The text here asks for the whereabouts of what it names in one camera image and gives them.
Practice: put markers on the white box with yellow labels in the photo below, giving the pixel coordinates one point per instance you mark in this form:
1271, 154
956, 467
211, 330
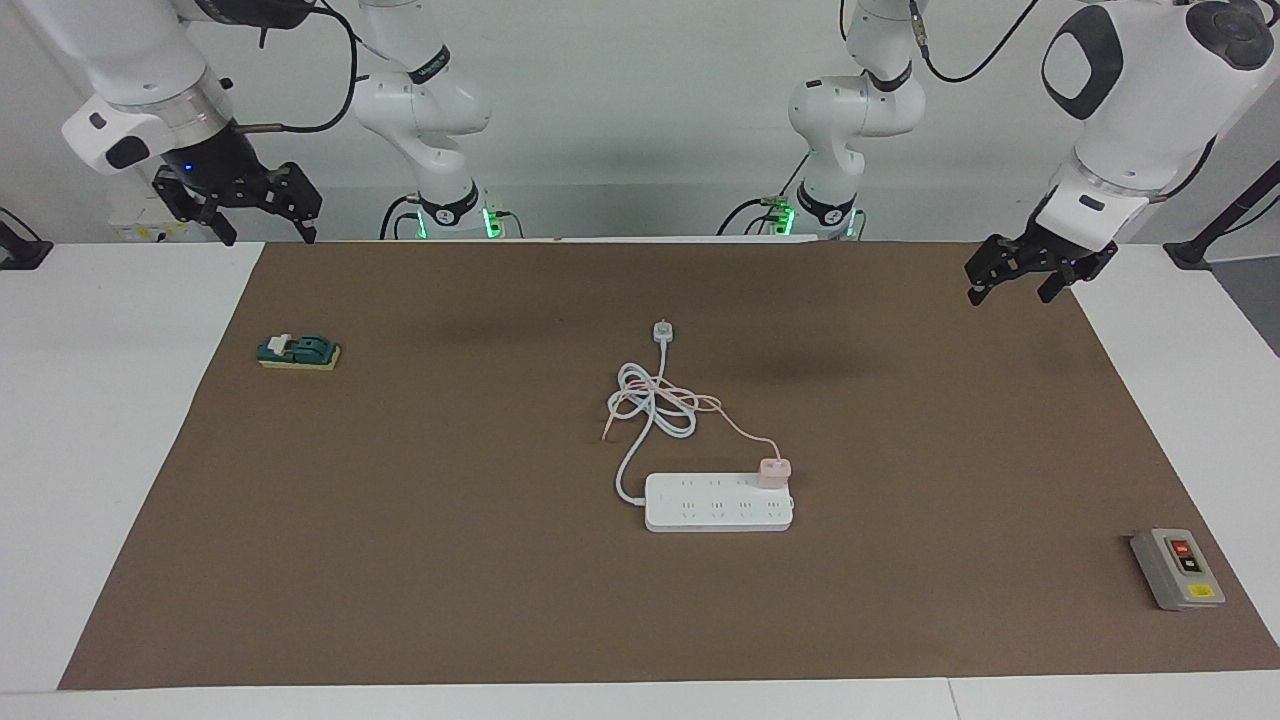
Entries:
140, 231

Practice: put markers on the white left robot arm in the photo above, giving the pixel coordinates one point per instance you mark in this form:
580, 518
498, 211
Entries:
1140, 90

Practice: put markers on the grey push-button switch box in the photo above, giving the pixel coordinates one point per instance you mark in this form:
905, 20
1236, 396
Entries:
1175, 570

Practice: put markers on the green knife switch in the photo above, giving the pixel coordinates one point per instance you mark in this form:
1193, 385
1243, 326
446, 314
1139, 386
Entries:
305, 350

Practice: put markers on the brown table mat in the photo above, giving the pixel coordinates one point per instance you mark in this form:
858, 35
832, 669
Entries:
400, 550

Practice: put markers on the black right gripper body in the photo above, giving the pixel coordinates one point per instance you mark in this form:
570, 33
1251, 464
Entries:
225, 170

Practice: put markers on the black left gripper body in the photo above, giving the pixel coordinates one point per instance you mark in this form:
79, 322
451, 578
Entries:
1065, 255

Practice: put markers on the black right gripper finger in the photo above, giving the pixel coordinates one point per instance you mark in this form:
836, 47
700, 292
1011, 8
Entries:
185, 200
298, 195

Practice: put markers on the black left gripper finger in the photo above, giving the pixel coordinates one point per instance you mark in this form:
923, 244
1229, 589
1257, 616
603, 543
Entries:
995, 262
1065, 286

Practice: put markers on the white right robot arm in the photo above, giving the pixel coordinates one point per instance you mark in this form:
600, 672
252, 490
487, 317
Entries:
130, 60

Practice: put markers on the white power strip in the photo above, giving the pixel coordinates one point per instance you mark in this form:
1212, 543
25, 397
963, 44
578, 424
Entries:
715, 512

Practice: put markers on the black clamp mount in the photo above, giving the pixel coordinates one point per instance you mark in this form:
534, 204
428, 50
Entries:
1190, 252
20, 255

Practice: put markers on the pink charger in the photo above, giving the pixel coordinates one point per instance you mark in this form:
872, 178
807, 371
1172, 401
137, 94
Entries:
774, 473

